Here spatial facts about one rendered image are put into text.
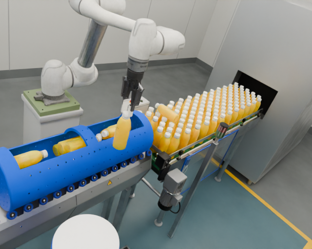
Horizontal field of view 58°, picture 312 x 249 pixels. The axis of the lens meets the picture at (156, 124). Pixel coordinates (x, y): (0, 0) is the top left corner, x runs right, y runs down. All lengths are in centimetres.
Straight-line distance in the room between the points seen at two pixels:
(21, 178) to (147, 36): 79
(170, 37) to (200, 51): 557
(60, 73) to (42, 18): 241
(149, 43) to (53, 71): 94
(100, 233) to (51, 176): 34
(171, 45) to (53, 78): 97
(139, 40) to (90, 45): 75
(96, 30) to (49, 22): 262
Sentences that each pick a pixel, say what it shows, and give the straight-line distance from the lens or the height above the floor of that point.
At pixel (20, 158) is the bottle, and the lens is 146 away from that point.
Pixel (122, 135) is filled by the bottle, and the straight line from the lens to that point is 138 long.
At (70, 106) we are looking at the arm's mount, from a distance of 206.
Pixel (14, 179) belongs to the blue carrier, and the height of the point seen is 119.
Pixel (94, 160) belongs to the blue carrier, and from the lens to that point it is 149.
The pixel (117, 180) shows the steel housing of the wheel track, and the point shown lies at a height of 87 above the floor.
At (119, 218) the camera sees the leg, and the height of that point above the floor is 30.
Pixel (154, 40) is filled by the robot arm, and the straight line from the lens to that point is 119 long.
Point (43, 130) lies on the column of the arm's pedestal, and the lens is 207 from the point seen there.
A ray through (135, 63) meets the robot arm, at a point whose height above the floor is 170.
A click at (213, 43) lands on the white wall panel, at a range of 661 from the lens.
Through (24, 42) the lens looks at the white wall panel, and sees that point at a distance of 436.
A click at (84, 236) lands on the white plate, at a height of 104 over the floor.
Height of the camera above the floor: 214
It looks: 32 degrees down
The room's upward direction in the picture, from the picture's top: 18 degrees clockwise
